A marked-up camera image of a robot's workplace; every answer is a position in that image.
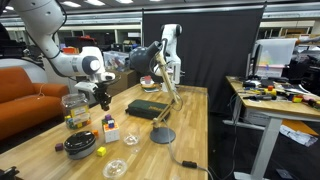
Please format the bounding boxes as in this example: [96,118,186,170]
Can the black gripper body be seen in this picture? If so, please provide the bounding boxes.
[92,82,111,102]

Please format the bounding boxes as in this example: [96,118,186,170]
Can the brown cardboard box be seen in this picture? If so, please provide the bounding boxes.
[105,68,141,99]

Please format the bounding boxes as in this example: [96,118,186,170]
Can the orange box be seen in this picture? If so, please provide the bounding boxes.
[63,46,80,55]

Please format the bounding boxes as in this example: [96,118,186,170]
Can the small black box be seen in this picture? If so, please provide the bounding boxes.
[242,79,257,89]

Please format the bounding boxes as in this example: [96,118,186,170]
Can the clear jar of coloured blocks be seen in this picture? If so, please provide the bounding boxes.
[60,92,92,130]

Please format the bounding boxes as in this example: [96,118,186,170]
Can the big white Rubik's cube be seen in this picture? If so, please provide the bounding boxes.
[103,121,121,144]

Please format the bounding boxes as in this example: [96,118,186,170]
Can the clear plastic storage bin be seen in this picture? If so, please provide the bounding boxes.
[102,50,132,73]

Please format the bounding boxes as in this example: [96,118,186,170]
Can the dark green flat case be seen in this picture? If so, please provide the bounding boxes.
[125,99,172,121]

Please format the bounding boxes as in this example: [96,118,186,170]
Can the clear drinking glass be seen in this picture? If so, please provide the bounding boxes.
[122,123,142,154]

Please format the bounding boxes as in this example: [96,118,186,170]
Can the flat colourful tray stack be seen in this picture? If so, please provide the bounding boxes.
[141,85,161,94]

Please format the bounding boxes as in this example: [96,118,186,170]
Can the grey pot with black lid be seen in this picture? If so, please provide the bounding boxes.
[63,130,97,160]

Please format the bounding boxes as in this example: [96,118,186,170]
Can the yellow wooden block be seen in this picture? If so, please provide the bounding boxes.
[96,146,108,158]

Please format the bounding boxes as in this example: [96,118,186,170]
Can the wooden desk lamp grey shade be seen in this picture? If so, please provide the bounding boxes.
[129,40,184,145]

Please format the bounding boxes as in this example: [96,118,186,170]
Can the clear glass dish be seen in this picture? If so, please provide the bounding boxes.
[102,158,128,179]

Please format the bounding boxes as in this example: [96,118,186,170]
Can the orange sofa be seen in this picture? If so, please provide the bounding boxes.
[0,66,70,141]

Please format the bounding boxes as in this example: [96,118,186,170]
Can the pale grey rounded furniture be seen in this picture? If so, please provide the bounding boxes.
[0,58,48,84]

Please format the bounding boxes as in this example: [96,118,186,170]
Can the black curtain screen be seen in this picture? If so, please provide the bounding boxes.
[141,3,268,116]

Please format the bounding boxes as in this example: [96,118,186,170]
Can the black handheld tool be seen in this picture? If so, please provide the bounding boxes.
[242,94,278,102]

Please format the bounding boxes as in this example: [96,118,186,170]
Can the wooden side desk white legs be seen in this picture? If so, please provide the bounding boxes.
[222,75,320,180]

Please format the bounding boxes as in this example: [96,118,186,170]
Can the computer monitor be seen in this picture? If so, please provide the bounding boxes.
[245,37,298,80]

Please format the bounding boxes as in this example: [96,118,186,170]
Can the colourful small toy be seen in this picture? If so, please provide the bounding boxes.
[291,94,304,104]

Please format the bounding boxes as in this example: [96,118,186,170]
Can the white papers under desk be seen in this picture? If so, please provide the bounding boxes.
[279,123,319,148]

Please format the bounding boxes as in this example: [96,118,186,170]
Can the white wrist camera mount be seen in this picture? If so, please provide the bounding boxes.
[74,80,98,95]

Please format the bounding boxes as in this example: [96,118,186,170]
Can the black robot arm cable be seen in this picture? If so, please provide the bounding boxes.
[49,0,123,86]

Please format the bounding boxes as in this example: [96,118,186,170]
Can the lamp cable with switch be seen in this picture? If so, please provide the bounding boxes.
[165,138,214,180]

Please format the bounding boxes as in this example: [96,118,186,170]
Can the black camera clamp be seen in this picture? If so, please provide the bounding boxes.
[0,165,21,180]

